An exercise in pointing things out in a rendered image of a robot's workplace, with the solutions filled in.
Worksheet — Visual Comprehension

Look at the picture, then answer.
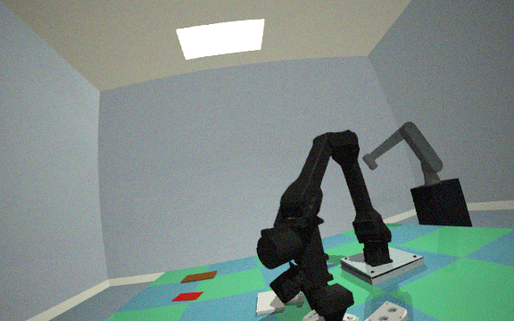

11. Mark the brown rectangular block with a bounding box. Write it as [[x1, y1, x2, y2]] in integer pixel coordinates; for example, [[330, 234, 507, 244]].
[[180, 270, 218, 283]]

